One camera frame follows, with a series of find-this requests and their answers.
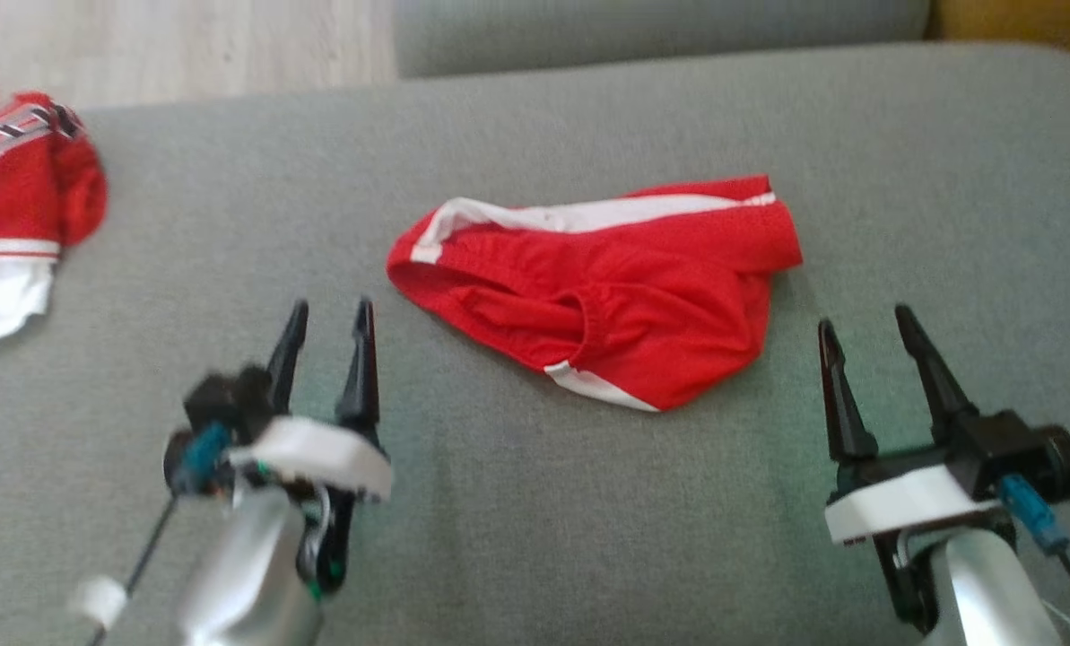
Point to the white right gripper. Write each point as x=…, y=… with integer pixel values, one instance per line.
x=902, y=502

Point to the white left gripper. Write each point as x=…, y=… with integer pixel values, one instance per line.
x=319, y=453

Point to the red shorts white stripes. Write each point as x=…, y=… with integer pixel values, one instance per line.
x=642, y=305

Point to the red white lettered jersey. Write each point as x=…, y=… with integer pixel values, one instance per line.
x=14, y=188

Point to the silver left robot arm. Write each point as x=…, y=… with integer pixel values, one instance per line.
x=247, y=574

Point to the large grey sofa seat cushion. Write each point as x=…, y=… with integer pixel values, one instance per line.
x=534, y=538

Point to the mustard yellow panel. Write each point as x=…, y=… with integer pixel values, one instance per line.
x=1028, y=22

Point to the small grey sofa cushion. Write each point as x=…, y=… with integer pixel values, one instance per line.
x=660, y=31

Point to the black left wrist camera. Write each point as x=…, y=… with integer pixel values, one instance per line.
x=225, y=399

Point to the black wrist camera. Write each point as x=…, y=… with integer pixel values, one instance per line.
x=225, y=399
x=1028, y=453

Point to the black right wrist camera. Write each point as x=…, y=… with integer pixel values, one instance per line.
x=1028, y=453

